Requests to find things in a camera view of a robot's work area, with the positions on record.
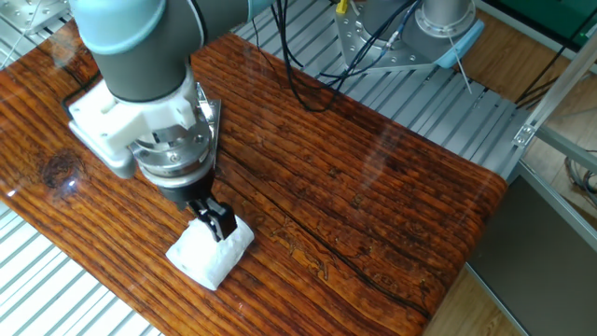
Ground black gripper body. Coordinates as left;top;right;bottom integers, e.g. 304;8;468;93
158;167;218;211

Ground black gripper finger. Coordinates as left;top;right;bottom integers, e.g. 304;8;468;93
188;196;238;243

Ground white towel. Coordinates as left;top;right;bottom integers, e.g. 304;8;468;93
165;214;256;292

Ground chrome toilet paper holder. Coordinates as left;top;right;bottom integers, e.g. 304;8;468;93
193;81;223;174

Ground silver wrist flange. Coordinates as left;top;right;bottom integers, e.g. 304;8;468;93
129;120;218;191

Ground glossy wood-grain mat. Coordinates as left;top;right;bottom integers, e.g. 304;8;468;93
0;18;508;336

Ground aluminium plate with holes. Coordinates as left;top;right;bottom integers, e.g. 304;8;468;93
0;0;71;36

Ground dark grey panel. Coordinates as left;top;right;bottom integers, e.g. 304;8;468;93
467;175;597;336

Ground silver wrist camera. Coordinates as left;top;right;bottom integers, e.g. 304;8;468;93
68;119;141;181

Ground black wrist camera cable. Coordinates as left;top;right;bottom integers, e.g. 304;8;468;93
60;69;102;120

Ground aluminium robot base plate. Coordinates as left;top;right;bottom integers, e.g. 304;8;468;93
334;2;451;74

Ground grey cable with metal connector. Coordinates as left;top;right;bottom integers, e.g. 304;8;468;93
386;0;423;50

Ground white cable tie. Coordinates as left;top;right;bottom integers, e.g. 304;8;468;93
446;35;473;94

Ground aluminium corner bracket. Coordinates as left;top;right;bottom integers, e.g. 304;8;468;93
511;121;537;149

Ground black floor cable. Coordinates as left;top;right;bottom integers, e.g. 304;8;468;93
515;18;597;107

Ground aluminium frame rail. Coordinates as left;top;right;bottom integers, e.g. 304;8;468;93
534;125;597;175
506;158;597;256

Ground aluminium frame post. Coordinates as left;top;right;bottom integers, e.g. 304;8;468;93
512;32;597;148

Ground coiled grey cables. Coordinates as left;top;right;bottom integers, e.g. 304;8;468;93
562;148;597;209

